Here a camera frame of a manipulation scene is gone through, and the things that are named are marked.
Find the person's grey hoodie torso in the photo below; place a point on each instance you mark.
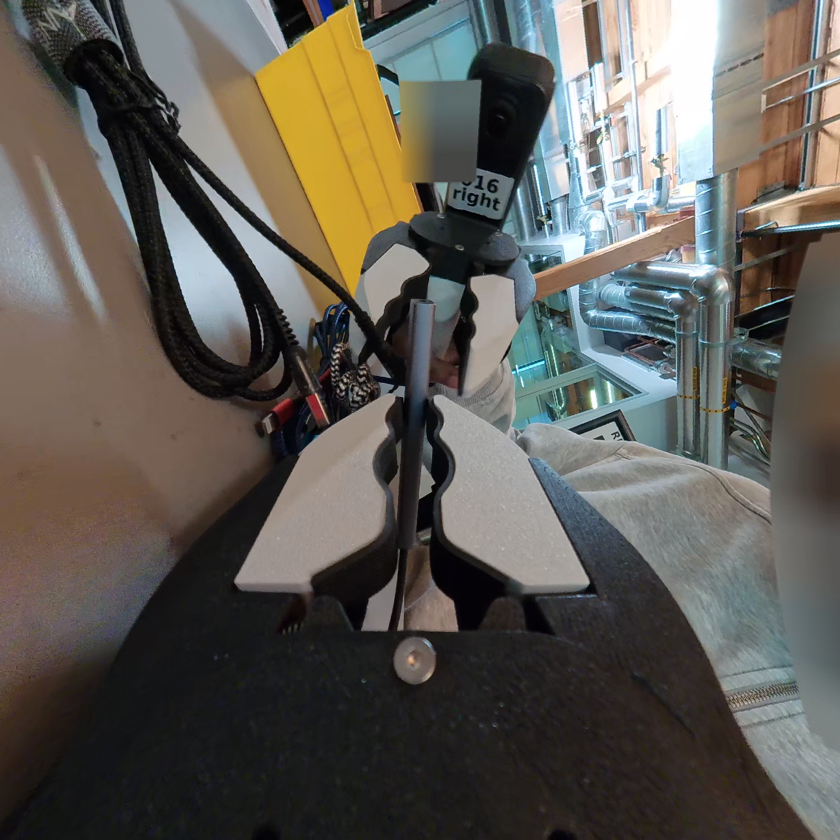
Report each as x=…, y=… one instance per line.
x=656, y=525

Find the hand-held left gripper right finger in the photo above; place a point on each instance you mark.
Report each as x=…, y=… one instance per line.
x=499, y=512

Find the person's right hand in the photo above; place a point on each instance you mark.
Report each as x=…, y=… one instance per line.
x=449, y=374

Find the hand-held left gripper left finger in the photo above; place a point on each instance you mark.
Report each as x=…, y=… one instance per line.
x=315, y=512

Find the silver ventilation pipes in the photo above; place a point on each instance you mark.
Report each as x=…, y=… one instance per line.
x=676, y=275

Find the black framed sign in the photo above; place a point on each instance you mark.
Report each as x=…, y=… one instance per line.
x=610, y=430

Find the wooden beam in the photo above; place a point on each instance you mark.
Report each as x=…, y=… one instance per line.
x=623, y=253

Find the slim grey usb hub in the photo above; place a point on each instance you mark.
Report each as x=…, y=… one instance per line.
x=415, y=426

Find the yellow plastic bin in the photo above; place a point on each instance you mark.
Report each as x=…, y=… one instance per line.
x=328, y=131

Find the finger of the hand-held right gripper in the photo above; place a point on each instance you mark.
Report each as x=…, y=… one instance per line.
x=387, y=282
x=495, y=315

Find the person's right forearm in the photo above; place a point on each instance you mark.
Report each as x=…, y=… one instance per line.
x=492, y=400

